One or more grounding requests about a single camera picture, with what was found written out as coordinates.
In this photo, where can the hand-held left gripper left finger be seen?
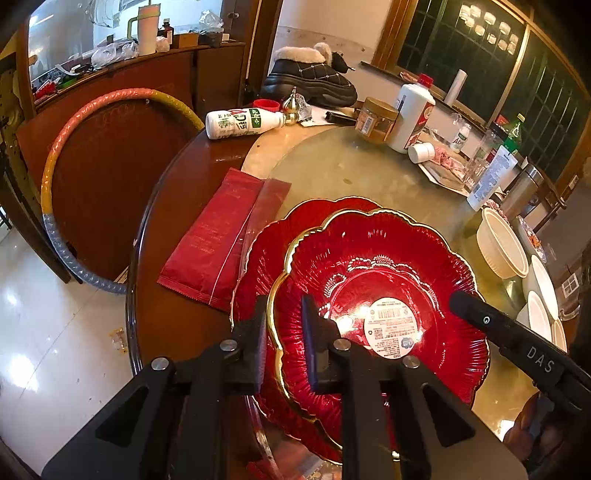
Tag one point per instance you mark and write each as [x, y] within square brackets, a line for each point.
[258, 344]

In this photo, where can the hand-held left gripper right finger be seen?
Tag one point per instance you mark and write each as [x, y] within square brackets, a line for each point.
[310, 344]

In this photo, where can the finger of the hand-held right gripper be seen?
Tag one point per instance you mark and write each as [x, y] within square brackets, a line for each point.
[508, 334]

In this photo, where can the white foam bowl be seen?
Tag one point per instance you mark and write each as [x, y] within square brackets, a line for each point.
[535, 316]
[542, 286]
[559, 334]

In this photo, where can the red scalloped plate gold rim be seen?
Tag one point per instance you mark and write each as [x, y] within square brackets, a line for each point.
[268, 258]

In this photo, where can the white ribbed disposable bowl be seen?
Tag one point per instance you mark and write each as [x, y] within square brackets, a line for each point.
[501, 244]

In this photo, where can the red scalloped plate white sticker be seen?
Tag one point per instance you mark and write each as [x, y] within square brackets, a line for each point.
[415, 267]

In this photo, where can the person's right hand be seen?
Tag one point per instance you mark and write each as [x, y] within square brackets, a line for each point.
[531, 431]

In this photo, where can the blue and white plate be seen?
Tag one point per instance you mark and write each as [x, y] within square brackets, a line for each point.
[533, 237]

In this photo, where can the red foil packet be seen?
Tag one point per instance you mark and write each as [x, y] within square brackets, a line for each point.
[207, 240]

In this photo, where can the clear red plastic wrapper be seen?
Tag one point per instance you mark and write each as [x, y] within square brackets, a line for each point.
[273, 198]

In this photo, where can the stainless steel thermos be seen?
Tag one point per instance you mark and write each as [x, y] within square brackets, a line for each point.
[524, 189]

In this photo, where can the white green carton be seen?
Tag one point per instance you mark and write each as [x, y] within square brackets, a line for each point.
[491, 180]

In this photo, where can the clear glass cup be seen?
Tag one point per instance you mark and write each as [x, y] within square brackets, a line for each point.
[475, 173]

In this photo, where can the glass turntable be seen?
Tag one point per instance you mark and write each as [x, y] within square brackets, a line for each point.
[351, 175]

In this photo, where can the tray of raw meat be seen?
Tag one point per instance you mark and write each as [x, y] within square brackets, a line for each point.
[443, 164]

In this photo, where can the green plastic bottle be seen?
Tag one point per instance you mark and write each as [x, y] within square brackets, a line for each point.
[513, 136]

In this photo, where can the small white cup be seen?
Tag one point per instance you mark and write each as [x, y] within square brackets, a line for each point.
[421, 152]

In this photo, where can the clear plastic water bottle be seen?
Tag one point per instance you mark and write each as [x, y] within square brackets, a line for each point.
[461, 137]

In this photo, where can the folded round wooden tabletop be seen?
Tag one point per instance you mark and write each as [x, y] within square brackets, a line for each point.
[115, 184]

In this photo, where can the white milk bottle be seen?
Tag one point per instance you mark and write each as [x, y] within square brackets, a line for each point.
[235, 122]

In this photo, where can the small black case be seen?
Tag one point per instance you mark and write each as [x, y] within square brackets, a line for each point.
[340, 117]

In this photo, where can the amber jar gold lid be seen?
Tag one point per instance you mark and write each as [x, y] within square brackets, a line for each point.
[375, 121]

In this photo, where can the silver decorative bottle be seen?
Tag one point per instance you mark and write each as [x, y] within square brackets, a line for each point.
[291, 106]

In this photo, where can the red round lid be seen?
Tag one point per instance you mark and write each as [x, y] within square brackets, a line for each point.
[267, 105]

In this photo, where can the white liquor bottle red cap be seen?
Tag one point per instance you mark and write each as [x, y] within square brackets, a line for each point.
[411, 115]

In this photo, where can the white paper roll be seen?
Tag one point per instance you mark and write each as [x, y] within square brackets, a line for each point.
[456, 87]

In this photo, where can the black fur-lined boot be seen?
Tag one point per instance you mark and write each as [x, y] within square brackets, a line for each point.
[339, 60]
[304, 83]

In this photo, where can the multicolour hula hoop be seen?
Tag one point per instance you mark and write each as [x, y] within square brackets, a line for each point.
[48, 175]

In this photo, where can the wooden cabinet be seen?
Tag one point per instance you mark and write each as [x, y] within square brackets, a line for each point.
[152, 74]

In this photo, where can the dark lattice window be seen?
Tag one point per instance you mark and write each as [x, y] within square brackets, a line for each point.
[461, 32]

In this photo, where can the clear plastic bag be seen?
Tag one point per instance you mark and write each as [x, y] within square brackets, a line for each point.
[113, 54]

